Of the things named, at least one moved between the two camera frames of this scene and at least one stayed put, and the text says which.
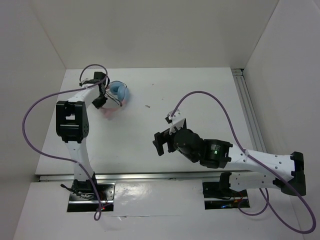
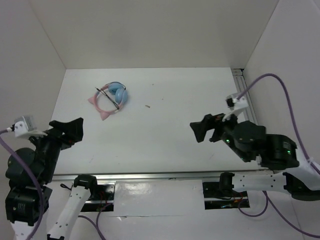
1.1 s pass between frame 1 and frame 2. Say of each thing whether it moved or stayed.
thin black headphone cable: moved
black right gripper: moved
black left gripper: moved
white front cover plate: stayed
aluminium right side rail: stayed
